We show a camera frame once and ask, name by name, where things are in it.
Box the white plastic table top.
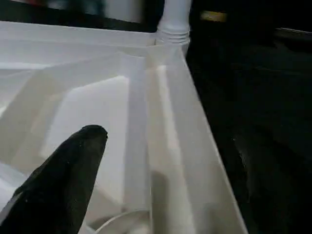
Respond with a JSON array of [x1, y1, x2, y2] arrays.
[[0, 20, 249, 234]]

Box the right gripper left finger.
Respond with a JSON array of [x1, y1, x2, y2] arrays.
[[0, 124, 108, 234]]

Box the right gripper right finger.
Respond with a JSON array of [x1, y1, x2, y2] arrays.
[[231, 131, 312, 234]]

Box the white plastic table leg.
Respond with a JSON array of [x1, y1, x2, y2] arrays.
[[156, 0, 192, 47]]

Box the black work mat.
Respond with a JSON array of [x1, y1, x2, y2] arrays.
[[0, 0, 312, 234]]

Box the small yellow label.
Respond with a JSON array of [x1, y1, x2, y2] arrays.
[[200, 11, 229, 22]]

